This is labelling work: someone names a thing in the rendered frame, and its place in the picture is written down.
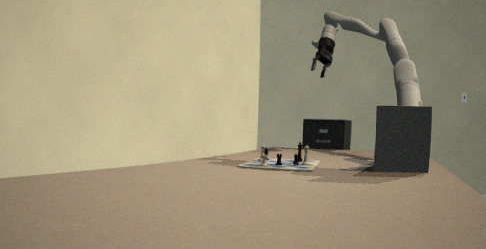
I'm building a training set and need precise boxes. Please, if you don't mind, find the white chess piece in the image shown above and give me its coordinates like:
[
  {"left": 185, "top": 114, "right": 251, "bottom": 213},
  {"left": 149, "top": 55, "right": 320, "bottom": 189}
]
[{"left": 261, "top": 154, "right": 268, "bottom": 166}]

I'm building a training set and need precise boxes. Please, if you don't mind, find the blue and cream chessboard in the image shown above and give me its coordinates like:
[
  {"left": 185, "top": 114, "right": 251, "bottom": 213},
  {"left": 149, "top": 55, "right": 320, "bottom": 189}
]
[{"left": 237, "top": 158, "right": 320, "bottom": 172}]

